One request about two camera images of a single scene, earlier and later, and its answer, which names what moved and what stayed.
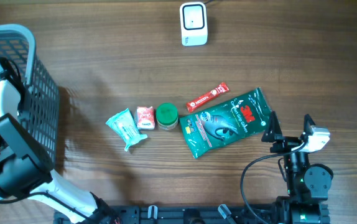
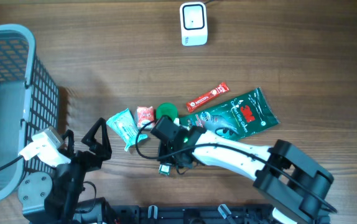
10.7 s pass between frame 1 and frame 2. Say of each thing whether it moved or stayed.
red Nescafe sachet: stayed
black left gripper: moved
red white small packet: stayed
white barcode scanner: stayed
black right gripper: moved
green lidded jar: moved
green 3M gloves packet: stayed
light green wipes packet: stayed
